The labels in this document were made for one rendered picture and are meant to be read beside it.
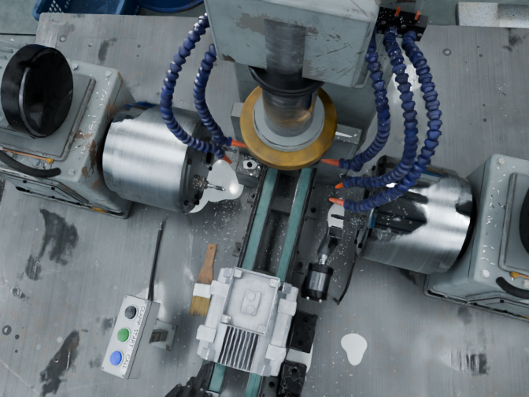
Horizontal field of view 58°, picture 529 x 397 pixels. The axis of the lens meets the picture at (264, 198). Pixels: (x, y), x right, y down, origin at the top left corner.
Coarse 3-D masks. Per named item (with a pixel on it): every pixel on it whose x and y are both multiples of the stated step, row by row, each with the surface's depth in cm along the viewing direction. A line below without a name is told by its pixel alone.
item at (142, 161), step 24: (120, 120) 109; (144, 120) 107; (192, 120) 109; (120, 144) 106; (144, 144) 105; (168, 144) 105; (216, 144) 115; (120, 168) 107; (144, 168) 106; (168, 168) 105; (192, 168) 109; (120, 192) 112; (144, 192) 109; (168, 192) 108; (192, 192) 115
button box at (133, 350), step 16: (128, 304) 107; (144, 304) 105; (160, 304) 109; (128, 320) 105; (144, 320) 105; (112, 336) 106; (144, 336) 105; (112, 352) 104; (128, 352) 103; (144, 352) 106; (112, 368) 103; (128, 368) 102
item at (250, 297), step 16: (240, 272) 99; (256, 272) 99; (240, 288) 101; (256, 288) 101; (272, 288) 101; (224, 304) 98; (240, 304) 100; (256, 304) 99; (272, 304) 97; (240, 320) 100; (256, 320) 100
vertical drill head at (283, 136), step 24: (264, 24) 55; (288, 24) 53; (288, 48) 57; (288, 72) 63; (264, 96) 74; (312, 96) 72; (240, 120) 88; (264, 120) 84; (288, 120) 77; (312, 120) 83; (336, 120) 87; (264, 144) 86; (288, 144) 84; (312, 144) 86; (288, 168) 86
